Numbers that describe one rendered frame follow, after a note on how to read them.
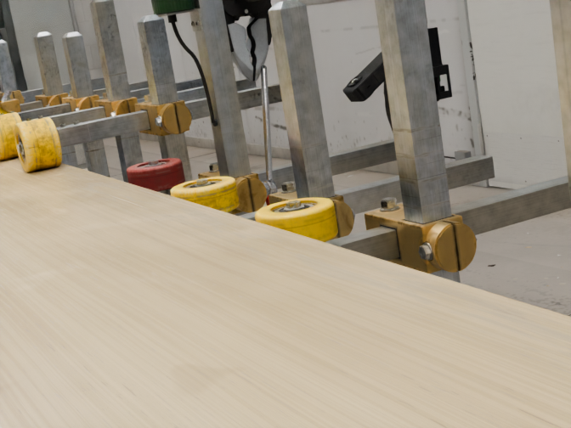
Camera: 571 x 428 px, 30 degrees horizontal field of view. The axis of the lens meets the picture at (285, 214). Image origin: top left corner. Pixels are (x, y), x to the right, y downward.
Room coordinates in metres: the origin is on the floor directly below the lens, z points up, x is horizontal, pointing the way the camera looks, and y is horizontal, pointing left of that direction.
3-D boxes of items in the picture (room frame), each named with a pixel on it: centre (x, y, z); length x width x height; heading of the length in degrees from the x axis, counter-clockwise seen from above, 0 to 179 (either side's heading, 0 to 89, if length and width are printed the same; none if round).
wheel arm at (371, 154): (1.59, 0.00, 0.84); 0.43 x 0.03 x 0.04; 114
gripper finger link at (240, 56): (1.61, 0.04, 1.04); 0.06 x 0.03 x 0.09; 24
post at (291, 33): (1.29, -0.04, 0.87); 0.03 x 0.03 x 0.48; 24
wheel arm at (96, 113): (2.02, 0.25, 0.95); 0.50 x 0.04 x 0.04; 114
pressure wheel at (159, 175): (1.51, 0.17, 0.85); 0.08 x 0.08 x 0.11
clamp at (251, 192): (1.53, 0.07, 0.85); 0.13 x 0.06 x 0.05; 24
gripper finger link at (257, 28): (1.63, 0.01, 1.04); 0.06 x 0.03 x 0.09; 24
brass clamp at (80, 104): (2.22, 0.38, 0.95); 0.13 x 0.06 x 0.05; 24
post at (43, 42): (2.43, 0.47, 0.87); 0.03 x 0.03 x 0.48; 24
